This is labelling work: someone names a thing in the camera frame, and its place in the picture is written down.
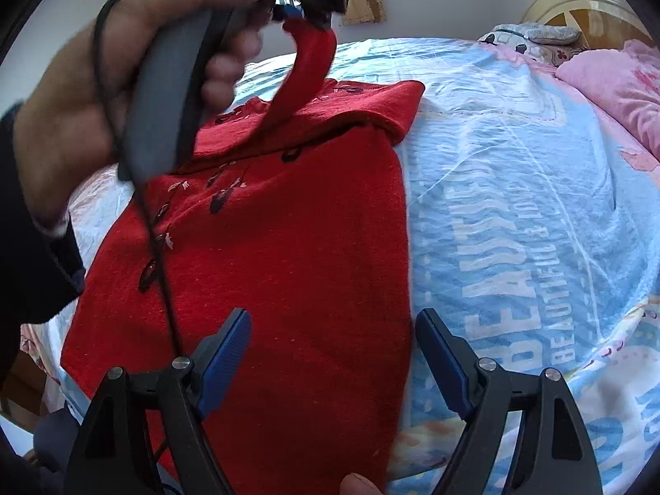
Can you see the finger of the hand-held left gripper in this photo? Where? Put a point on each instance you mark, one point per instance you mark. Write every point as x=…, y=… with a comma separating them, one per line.
x=290, y=9

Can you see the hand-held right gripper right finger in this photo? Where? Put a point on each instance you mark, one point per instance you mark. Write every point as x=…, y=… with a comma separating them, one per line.
x=441, y=358

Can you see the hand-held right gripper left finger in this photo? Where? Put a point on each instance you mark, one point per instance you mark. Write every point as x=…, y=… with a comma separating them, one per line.
x=229, y=350

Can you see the red knit sweater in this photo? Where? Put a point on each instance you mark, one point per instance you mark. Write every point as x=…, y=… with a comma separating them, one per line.
x=309, y=268

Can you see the person's left forearm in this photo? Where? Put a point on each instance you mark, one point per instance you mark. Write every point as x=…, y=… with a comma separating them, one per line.
x=31, y=268

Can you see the person's left hand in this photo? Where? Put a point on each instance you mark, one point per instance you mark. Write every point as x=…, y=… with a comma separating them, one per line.
x=67, y=113

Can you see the person's right hand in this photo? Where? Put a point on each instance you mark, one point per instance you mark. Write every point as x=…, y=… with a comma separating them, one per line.
x=361, y=484

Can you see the blue printed bed sheet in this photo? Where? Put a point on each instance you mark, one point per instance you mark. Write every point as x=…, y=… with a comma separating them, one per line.
x=515, y=191

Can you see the person's dark pants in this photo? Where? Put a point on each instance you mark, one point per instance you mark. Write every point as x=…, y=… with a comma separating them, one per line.
x=51, y=438

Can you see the grey white plush toy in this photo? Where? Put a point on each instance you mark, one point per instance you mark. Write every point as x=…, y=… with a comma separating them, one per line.
x=521, y=36

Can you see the cream wooden headboard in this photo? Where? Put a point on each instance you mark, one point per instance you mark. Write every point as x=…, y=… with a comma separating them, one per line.
x=567, y=10

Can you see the pink blanket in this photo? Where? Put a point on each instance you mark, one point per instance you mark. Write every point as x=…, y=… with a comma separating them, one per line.
x=618, y=87

